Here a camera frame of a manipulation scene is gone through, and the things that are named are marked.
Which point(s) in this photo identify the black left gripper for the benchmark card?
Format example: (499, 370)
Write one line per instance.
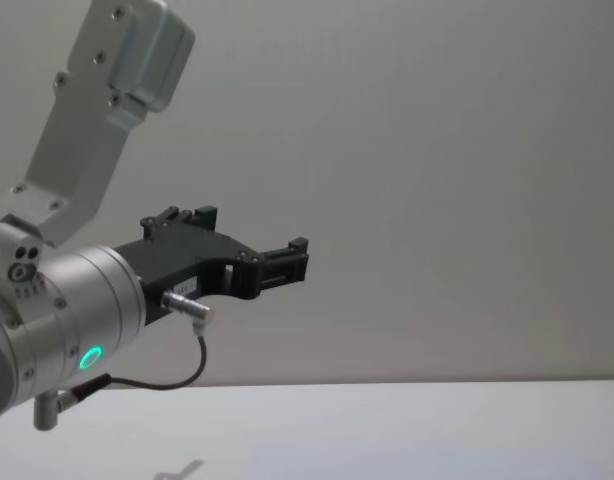
(182, 260)

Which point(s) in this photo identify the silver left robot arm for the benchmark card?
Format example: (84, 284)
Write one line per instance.
(87, 285)

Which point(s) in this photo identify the white table cloth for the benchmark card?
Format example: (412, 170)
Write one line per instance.
(387, 435)

